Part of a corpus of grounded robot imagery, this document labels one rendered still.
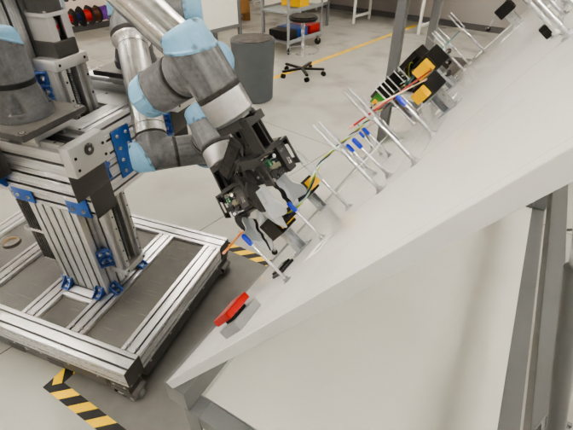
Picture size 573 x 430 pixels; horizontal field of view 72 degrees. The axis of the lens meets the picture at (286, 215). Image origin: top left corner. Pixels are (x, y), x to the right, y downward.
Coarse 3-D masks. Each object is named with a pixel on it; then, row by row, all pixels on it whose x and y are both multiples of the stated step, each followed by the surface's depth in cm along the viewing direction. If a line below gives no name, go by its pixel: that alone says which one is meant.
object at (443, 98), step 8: (432, 72) 71; (448, 72) 74; (432, 80) 70; (440, 80) 71; (416, 88) 71; (432, 88) 69; (440, 88) 70; (432, 96) 71; (440, 96) 70; (448, 96) 71; (440, 104) 72; (448, 104) 70; (456, 104) 69
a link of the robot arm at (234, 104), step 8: (232, 88) 65; (240, 88) 61; (224, 96) 59; (232, 96) 60; (240, 96) 61; (248, 96) 63; (208, 104) 60; (216, 104) 60; (224, 104) 60; (232, 104) 60; (240, 104) 61; (248, 104) 62; (208, 112) 61; (216, 112) 60; (224, 112) 60; (232, 112) 60; (240, 112) 61; (248, 112) 62; (216, 120) 61; (224, 120) 61; (232, 120) 61
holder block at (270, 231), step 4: (268, 220) 74; (292, 220) 76; (264, 224) 76; (268, 224) 76; (272, 224) 74; (276, 224) 74; (288, 224) 75; (260, 228) 79; (264, 228) 77; (268, 228) 77; (272, 228) 75; (276, 228) 74; (280, 228) 74; (284, 228) 74; (264, 232) 79; (268, 232) 78; (272, 232) 77; (276, 232) 75; (280, 232) 75; (272, 236) 78; (276, 236) 77; (272, 240) 79
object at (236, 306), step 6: (240, 294) 61; (246, 294) 62; (234, 300) 61; (240, 300) 60; (228, 306) 62; (234, 306) 59; (240, 306) 60; (222, 312) 62; (228, 312) 58; (234, 312) 59; (216, 318) 62; (222, 318) 60; (228, 318) 59; (234, 318) 60; (216, 324) 62
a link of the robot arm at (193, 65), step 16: (176, 32) 55; (192, 32) 56; (208, 32) 58; (176, 48) 56; (192, 48) 56; (208, 48) 57; (176, 64) 58; (192, 64) 57; (208, 64) 57; (224, 64) 59; (176, 80) 60; (192, 80) 58; (208, 80) 58; (224, 80) 59; (208, 96) 59
